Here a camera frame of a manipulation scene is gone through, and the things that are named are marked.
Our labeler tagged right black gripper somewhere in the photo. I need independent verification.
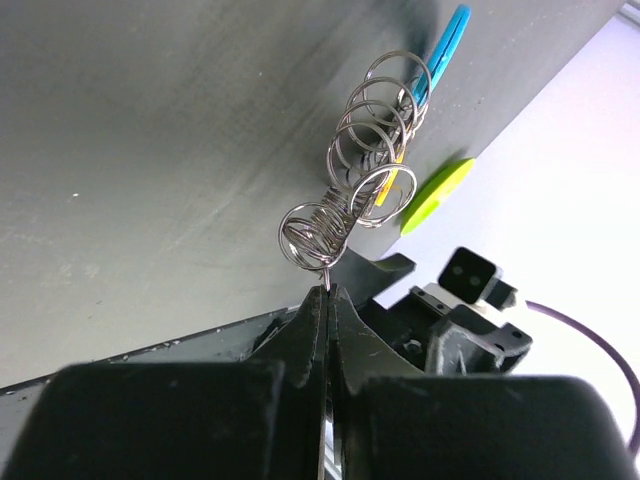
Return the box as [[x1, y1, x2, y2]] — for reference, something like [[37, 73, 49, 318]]
[[344, 251, 533, 375]]

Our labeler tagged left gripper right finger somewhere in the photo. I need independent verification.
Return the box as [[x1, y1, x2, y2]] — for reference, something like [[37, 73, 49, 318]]
[[329, 287, 639, 479]]

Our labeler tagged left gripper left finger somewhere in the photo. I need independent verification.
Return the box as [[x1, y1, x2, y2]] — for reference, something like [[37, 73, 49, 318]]
[[4, 287, 328, 479]]

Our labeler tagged small yellow tag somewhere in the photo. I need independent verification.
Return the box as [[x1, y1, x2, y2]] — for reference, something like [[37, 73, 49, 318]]
[[375, 168, 398, 207]]

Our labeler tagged lime green plate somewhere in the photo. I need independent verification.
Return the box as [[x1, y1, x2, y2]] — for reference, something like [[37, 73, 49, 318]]
[[400, 158, 476, 237]]

